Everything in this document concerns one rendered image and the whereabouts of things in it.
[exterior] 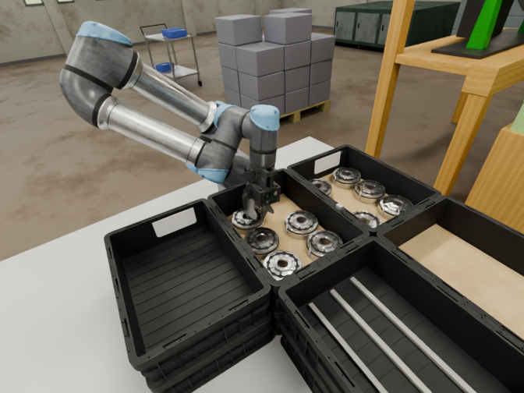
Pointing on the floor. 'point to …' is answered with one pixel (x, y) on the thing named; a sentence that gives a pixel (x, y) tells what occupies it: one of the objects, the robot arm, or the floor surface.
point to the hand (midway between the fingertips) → (256, 214)
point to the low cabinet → (348, 24)
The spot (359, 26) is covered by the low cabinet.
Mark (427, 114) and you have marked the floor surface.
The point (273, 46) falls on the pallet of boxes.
